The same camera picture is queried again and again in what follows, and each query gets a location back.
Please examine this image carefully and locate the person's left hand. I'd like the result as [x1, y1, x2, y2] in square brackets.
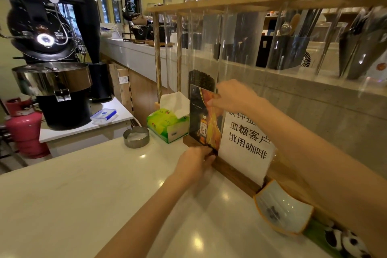
[174, 146, 217, 187]

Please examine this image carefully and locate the round metal ashtray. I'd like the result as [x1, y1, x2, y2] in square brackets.
[123, 126, 150, 149]

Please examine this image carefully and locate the panda toy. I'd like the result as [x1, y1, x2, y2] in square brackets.
[325, 226, 372, 258]

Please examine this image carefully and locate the white ceramic dish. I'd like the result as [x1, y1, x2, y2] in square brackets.
[253, 179, 314, 236]

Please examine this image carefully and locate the rear window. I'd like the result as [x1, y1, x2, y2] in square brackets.
[45, 0, 143, 39]

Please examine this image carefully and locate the person's right forearm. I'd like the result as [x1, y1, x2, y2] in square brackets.
[251, 97, 387, 258]

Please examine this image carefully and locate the black chaff collector cyclone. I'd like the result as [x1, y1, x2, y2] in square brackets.
[71, 0, 113, 103]

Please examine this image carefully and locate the black tabletop stove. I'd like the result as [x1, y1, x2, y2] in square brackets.
[130, 24, 175, 43]

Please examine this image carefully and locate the person's right hand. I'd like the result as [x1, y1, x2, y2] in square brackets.
[207, 79, 264, 116]

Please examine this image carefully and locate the wooden sign base block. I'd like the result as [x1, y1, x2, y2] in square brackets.
[211, 155, 270, 198]

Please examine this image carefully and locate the whisky advert sign wooden base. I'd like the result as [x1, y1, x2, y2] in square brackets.
[183, 135, 217, 157]

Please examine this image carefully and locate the black coffee roaster machine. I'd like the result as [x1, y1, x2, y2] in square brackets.
[0, 0, 93, 131]

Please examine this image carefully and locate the green leaf mat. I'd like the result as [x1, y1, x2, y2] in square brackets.
[303, 218, 336, 258]

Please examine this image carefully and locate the pink gas cylinder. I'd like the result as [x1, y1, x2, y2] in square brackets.
[4, 97, 50, 159]

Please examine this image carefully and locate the white printed sign sheet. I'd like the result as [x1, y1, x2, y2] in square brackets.
[217, 111, 276, 187]

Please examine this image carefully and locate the black utensil holder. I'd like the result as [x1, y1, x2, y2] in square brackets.
[256, 35, 310, 71]

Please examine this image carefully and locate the person's left forearm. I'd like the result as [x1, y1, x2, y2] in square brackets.
[95, 173, 194, 258]

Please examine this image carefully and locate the blue lid plastic container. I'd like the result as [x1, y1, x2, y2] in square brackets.
[90, 108, 118, 125]

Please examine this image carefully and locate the low white platform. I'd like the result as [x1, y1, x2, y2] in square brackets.
[38, 96, 135, 158]

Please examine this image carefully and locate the green tissue box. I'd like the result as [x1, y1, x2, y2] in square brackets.
[146, 91, 190, 144]

